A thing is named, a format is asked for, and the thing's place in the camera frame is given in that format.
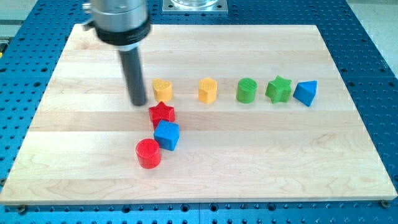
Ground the green cylinder block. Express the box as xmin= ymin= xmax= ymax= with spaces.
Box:
xmin=236 ymin=78 xmax=257 ymax=103

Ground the red cylinder block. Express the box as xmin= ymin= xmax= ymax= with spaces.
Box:
xmin=136 ymin=139 xmax=161 ymax=169

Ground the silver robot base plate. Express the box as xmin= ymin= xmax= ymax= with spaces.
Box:
xmin=161 ymin=0 xmax=228 ymax=14

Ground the yellow heart block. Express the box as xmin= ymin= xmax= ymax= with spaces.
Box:
xmin=152 ymin=78 xmax=173 ymax=103

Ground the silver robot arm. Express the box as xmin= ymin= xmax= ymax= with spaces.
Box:
xmin=82 ymin=0 xmax=150 ymax=52

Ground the wooden board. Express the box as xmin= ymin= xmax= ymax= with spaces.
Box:
xmin=1 ymin=24 xmax=397 ymax=205

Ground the blue triangle block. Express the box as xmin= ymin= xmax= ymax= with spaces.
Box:
xmin=293 ymin=80 xmax=318 ymax=106

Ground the yellow hexagon block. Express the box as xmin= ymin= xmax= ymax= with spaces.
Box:
xmin=198 ymin=78 xmax=218 ymax=104

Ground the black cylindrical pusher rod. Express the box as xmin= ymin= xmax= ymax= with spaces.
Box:
xmin=119 ymin=47 xmax=147 ymax=106

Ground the green star block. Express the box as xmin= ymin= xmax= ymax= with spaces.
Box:
xmin=265 ymin=75 xmax=292 ymax=104

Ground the blue cube block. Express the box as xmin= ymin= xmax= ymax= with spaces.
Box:
xmin=154 ymin=120 xmax=180 ymax=151

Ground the red star block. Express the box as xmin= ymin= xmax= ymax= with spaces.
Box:
xmin=148 ymin=101 xmax=175 ymax=129

